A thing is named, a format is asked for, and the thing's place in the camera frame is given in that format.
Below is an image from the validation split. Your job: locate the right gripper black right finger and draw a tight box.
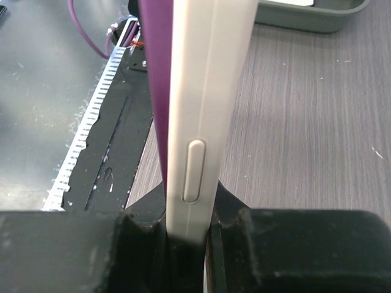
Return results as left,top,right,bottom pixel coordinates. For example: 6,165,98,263
206,185,390,292

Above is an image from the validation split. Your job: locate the black smartphone gold edge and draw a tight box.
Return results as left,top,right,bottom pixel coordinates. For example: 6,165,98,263
138,0,174,187

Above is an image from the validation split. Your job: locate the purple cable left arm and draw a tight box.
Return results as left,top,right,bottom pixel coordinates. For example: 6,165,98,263
67,0,119,60

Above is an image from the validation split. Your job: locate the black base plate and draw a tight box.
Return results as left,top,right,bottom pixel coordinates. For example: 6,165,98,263
61,23,152,211

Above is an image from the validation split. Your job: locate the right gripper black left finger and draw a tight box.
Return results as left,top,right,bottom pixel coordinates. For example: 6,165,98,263
0,179,172,293

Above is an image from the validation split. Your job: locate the dark green tray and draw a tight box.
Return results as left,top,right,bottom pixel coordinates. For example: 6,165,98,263
255,0,370,34

